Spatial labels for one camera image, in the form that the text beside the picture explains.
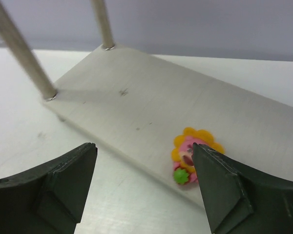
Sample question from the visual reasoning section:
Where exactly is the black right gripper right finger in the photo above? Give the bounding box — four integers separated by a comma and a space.
192, 143, 293, 234

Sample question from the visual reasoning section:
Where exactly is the pink bear yellow flower toy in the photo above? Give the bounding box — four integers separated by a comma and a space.
171, 127, 225, 185

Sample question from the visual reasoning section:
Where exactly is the light wooden two-tier shelf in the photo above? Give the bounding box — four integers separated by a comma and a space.
0, 0, 293, 208

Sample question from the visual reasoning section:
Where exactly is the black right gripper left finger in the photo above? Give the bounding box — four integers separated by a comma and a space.
0, 143, 98, 234

